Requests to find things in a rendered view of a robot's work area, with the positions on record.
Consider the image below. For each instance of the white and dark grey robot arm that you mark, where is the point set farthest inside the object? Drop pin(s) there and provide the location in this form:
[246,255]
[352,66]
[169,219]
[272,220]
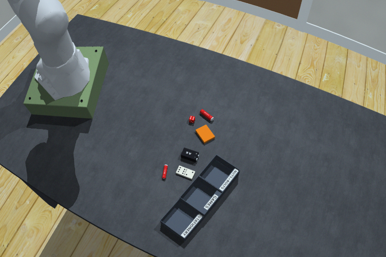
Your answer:
[62,69]

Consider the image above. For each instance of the white domino tile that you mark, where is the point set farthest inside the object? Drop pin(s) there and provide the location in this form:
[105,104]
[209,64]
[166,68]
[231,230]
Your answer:
[185,172]

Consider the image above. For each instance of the dark grey three-compartment bin rack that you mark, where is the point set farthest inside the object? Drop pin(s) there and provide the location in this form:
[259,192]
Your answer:
[200,197]

